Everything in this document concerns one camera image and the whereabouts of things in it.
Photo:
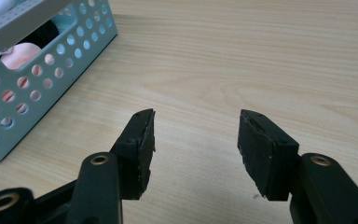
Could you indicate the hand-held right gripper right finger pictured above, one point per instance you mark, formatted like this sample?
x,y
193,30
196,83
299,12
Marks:
x,y
270,155

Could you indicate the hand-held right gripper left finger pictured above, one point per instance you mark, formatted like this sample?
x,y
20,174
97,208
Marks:
x,y
133,155

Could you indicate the light blue perforated plastic basket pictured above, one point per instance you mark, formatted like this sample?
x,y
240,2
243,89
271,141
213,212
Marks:
x,y
62,46

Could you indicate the black cloth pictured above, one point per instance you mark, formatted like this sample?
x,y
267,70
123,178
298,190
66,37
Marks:
x,y
43,34

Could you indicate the pink cloth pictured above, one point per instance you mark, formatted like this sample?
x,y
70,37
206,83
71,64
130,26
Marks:
x,y
20,55

